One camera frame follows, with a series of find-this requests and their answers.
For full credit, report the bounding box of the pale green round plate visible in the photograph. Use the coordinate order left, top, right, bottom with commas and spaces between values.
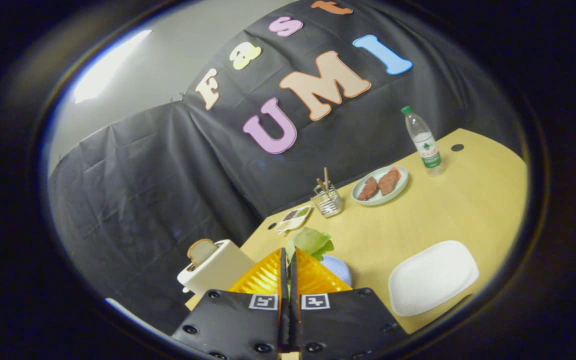
351, 165, 410, 207

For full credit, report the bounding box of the white rectangular plate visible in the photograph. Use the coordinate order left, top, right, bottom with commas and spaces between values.
388, 240, 480, 317

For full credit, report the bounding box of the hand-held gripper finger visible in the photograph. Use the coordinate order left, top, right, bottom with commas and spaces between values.
289, 247, 410, 359
171, 247, 290, 360

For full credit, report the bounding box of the light blue round plate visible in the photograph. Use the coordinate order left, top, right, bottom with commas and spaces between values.
320, 255, 353, 287

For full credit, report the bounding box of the brown meat patty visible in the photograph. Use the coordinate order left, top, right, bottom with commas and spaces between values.
378, 167, 402, 196
357, 176, 379, 202

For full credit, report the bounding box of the black backdrop cloth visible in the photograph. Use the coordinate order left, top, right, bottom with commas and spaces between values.
48, 0, 524, 336

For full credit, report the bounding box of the metal mesh holder cup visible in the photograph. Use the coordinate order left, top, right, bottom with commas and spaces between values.
310, 184, 343, 218

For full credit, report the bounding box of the bread slice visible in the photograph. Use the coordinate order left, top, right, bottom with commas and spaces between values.
187, 238, 220, 267

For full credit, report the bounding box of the white toaster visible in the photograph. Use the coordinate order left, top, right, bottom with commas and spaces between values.
177, 239, 256, 296

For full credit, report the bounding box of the small white sauce tray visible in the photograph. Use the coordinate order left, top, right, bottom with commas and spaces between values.
275, 205, 313, 234

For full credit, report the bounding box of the green lettuce leaf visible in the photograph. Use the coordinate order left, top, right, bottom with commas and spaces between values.
285, 227, 335, 262

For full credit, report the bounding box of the clear water bottle green cap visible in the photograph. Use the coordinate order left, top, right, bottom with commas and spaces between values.
400, 105, 445, 177

